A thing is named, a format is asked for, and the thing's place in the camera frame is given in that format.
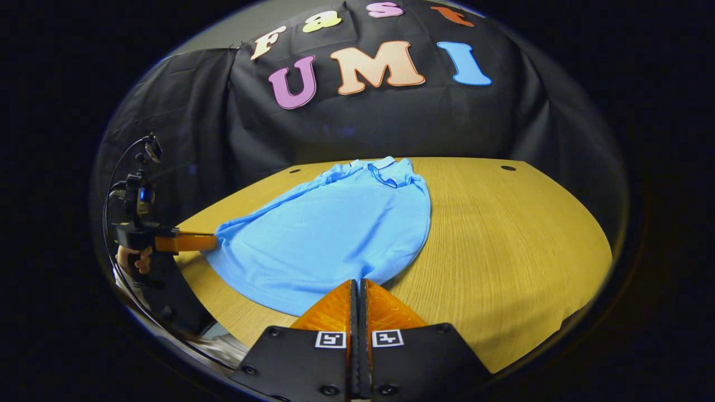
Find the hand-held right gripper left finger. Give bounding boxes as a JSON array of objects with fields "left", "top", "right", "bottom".
[{"left": 229, "top": 279, "right": 356, "bottom": 402}]

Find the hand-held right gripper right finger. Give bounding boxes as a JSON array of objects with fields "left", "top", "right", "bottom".
[{"left": 359, "top": 278, "right": 494, "bottom": 402}]

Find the light blue polo T-shirt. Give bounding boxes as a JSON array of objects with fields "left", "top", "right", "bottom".
[{"left": 204, "top": 156, "right": 432, "bottom": 318}]

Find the black backdrop cloth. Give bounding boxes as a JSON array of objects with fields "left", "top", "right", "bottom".
[{"left": 92, "top": 0, "right": 626, "bottom": 229}]

